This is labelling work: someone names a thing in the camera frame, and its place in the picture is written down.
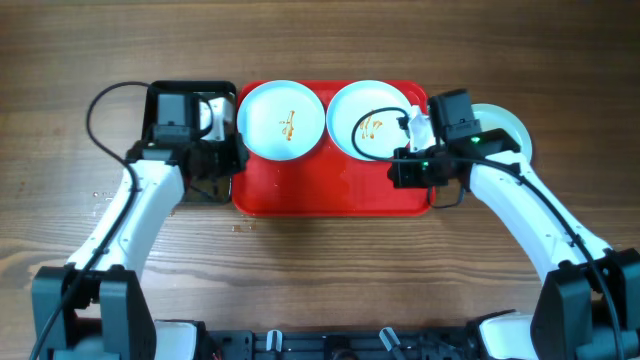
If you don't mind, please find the white plate front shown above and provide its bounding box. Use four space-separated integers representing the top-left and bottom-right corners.
472 103 533 163

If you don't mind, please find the white plate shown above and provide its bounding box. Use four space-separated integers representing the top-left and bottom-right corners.
472 103 533 163
237 80 326 161
326 80 411 161

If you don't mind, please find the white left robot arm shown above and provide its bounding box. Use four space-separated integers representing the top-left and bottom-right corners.
30 126 249 359

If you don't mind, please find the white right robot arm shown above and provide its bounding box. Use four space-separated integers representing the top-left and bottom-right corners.
389 125 639 359

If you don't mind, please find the black water basin tray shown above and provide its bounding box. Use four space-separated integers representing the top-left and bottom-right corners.
141 80 238 205

